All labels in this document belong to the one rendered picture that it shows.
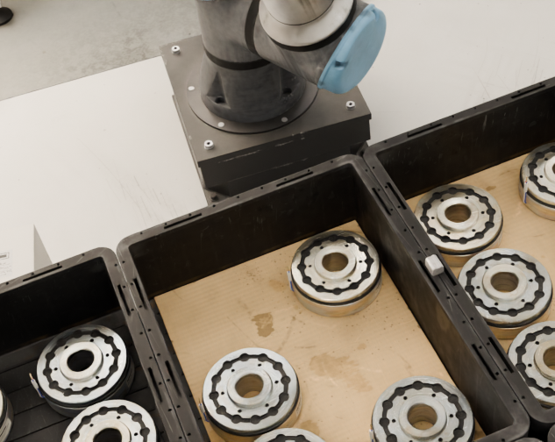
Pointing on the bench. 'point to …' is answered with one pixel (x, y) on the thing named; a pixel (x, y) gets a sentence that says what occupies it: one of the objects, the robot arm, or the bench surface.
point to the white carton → (11, 254)
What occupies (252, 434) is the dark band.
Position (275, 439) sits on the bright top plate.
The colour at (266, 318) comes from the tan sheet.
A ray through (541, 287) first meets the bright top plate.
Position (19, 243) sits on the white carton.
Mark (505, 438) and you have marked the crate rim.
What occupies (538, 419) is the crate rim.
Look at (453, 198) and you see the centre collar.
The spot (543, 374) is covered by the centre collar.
